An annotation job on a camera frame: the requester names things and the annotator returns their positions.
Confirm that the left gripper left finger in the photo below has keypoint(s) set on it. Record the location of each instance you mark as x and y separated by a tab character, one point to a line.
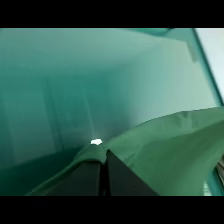
83	181

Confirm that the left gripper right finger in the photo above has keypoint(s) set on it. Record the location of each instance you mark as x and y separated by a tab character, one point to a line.
123	180

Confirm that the green garment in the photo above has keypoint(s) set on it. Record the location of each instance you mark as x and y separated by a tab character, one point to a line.
173	150

